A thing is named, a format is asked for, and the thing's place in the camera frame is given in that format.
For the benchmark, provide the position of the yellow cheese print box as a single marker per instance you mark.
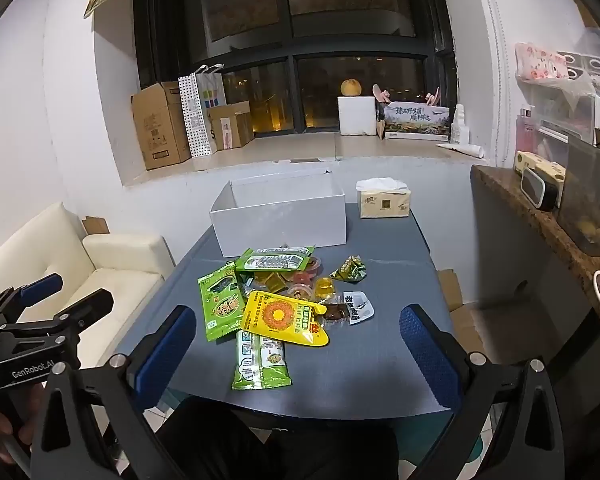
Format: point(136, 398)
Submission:
point(535, 162)

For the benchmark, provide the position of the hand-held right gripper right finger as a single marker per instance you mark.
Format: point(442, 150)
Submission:
point(430, 355)

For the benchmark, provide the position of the long green snack packet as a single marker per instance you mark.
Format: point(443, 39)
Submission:
point(275, 259)

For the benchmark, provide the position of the small green pea packet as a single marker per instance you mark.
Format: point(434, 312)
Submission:
point(349, 270)

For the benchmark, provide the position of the pink floral pouch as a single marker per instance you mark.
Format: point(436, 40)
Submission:
point(540, 62)

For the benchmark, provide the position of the white plastic drawer unit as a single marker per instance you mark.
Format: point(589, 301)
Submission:
point(570, 105)

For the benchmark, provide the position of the yellow tissue pack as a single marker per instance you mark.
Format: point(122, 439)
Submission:
point(382, 205)

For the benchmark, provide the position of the pink toy figure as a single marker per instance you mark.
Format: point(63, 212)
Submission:
point(432, 96)
point(381, 94)

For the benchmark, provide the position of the small brown snack packet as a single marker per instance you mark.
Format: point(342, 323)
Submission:
point(336, 311)

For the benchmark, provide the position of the brown stone counter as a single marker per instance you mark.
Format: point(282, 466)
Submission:
point(525, 215)

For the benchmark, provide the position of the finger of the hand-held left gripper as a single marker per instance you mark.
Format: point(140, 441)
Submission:
point(87, 307)
point(42, 285)

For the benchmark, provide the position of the green and white snack packet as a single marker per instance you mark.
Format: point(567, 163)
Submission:
point(260, 362)

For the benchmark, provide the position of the red lidded jelly cup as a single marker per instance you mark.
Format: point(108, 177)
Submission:
point(314, 263)

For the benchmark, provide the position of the white plastic bottle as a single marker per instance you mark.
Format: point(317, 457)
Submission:
point(460, 127)

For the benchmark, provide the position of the cream sofa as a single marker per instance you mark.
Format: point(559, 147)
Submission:
point(40, 260)

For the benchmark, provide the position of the flat cardboard on floor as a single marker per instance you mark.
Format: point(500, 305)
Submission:
point(457, 305)

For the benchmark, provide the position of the clear plastic container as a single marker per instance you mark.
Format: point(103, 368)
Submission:
point(587, 195)

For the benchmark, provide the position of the yellow jelly cup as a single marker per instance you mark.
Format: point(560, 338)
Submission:
point(328, 288)
point(271, 281)

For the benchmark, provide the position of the large cardboard box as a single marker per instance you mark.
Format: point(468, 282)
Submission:
point(157, 127)

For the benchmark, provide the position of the cardboard piece behind sofa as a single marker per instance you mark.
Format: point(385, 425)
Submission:
point(96, 225)

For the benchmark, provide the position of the rolled white paper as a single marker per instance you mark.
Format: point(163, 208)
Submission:
point(460, 150)

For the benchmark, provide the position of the white foam box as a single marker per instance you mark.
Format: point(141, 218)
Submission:
point(356, 116)

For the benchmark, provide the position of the white framed black clock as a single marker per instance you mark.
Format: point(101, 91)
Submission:
point(537, 187)

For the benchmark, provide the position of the dotted white paper bag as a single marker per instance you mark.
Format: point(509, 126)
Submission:
point(197, 115)

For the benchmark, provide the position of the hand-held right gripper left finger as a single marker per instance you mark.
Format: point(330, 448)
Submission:
point(165, 355)

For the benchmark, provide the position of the small black white snack packet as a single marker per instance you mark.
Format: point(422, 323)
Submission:
point(359, 306)

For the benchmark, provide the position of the yellow round fruit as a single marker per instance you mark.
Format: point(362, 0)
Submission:
point(351, 87)

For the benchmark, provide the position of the dark window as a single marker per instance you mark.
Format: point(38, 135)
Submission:
point(290, 35)

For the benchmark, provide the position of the landscape printed box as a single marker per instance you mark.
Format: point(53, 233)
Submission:
point(417, 120)

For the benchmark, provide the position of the pink jelly cup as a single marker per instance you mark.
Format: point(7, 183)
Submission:
point(301, 291)

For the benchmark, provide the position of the small open cardboard box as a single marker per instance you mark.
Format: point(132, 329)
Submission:
point(230, 127)

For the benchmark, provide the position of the pink bottle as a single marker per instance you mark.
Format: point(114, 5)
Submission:
point(525, 132)

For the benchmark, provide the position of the green snack packet yellow print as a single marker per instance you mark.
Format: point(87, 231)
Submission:
point(222, 305)

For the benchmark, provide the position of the grey-blue table cover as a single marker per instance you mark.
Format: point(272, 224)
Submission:
point(370, 350)

